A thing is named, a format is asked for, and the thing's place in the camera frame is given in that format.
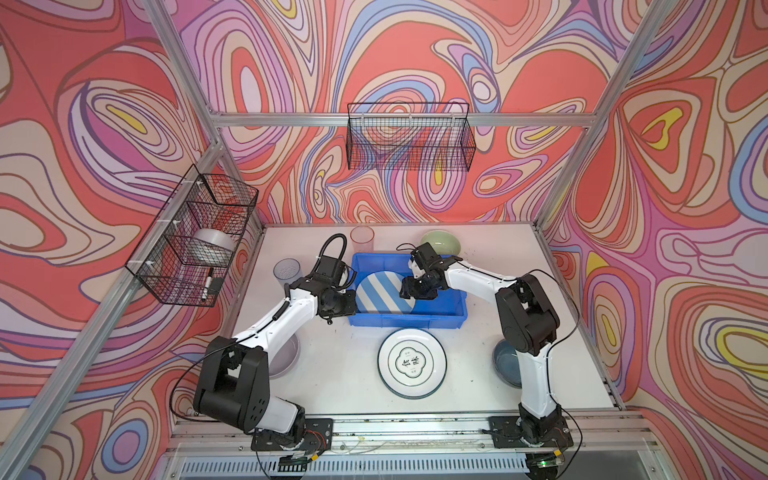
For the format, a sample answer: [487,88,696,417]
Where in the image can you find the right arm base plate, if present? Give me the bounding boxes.
[480,416,574,451]

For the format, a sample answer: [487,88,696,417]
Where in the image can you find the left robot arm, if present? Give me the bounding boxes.
[193,273,356,434]

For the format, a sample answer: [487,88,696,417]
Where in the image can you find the black marker pen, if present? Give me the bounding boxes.
[201,267,214,301]

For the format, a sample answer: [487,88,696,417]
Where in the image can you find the white plate with flower emblem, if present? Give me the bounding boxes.
[377,328,448,400]

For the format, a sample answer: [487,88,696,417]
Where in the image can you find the large blue striped plate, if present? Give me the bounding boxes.
[355,271,416,314]

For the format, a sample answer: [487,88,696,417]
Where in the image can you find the blue-grey translucent cup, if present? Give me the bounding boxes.
[273,258,303,286]

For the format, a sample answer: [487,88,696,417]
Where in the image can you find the aluminium front rail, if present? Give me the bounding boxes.
[167,410,661,454]

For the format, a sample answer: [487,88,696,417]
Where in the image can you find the black wire basket on back wall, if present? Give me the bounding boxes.
[346,100,477,172]

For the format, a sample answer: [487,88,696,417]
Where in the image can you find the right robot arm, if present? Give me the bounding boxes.
[400,243,562,444]

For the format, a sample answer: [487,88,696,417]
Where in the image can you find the black wire basket on left wall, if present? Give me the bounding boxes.
[125,166,259,307]

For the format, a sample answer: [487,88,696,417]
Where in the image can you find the light green bowl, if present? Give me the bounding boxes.
[419,229,462,256]

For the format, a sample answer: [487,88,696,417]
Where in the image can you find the dark blue bowl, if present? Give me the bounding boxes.
[492,339,522,389]

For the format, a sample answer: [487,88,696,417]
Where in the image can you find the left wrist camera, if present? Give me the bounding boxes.
[312,255,345,285]

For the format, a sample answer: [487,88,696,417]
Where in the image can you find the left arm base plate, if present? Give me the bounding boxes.
[251,417,334,454]

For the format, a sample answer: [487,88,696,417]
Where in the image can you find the white tape roll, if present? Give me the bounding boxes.
[189,228,236,267]

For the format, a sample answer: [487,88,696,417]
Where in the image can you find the pink translucent cup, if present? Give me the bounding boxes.
[349,225,375,253]

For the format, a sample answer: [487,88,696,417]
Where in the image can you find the black wire basket on wall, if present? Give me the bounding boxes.
[346,100,477,172]
[125,166,259,307]

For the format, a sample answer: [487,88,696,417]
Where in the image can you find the grey lilac bowl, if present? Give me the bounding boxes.
[269,334,301,379]

